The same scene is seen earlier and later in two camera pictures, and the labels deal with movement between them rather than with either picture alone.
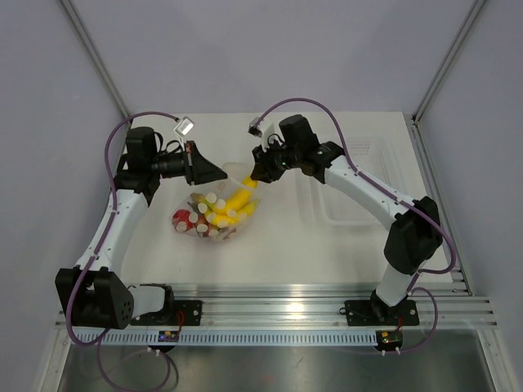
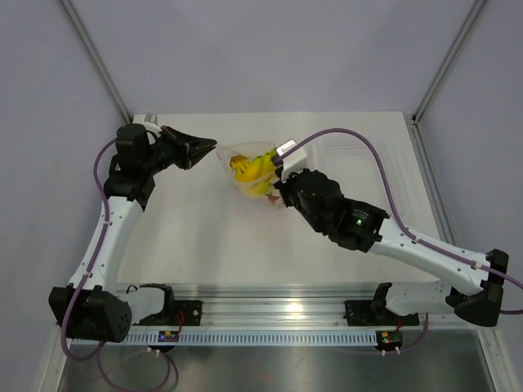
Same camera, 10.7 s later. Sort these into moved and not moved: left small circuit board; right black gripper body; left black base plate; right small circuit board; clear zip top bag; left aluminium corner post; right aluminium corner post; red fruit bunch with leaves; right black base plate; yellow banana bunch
Moved: right black gripper body; red fruit bunch with leaves; clear zip top bag; yellow banana bunch
Not moved: left black base plate; right small circuit board; right black base plate; left small circuit board; left aluminium corner post; right aluminium corner post
